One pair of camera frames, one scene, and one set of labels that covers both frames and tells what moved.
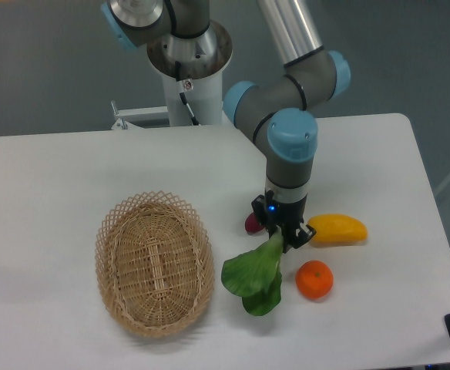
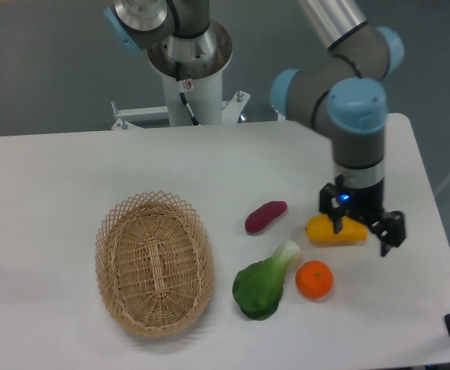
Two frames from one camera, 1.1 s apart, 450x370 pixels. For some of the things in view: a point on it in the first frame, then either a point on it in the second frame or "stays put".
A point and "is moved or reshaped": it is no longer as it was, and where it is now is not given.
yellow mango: (337, 230) stays put
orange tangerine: (313, 279) stays put
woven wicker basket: (155, 262) stays put
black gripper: (287, 218) → (363, 203)
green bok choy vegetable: (256, 275) is moved or reshaped
